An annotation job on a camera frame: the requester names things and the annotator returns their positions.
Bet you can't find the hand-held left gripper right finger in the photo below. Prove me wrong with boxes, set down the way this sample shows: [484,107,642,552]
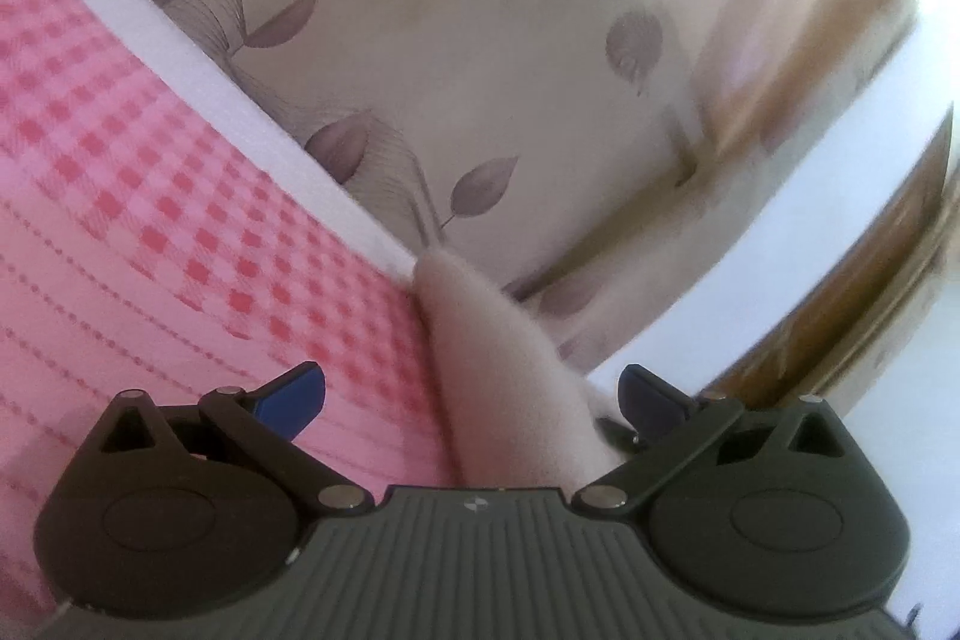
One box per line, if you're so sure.
[574,364,872,513]

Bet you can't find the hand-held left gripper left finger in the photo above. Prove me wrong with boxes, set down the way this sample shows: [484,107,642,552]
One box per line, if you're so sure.
[75,361,376,516]

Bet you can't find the cream knit sweater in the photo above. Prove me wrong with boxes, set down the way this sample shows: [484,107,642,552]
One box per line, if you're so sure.
[412,250,640,488]

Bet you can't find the pink checked blanket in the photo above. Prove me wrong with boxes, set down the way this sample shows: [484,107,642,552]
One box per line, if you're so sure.
[0,0,470,620]

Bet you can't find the beige leaf print curtain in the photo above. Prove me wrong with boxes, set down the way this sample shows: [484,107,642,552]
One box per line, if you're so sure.
[22,0,927,380]

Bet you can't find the brown wooden frame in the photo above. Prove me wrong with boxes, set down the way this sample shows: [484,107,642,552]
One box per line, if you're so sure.
[705,115,960,417]

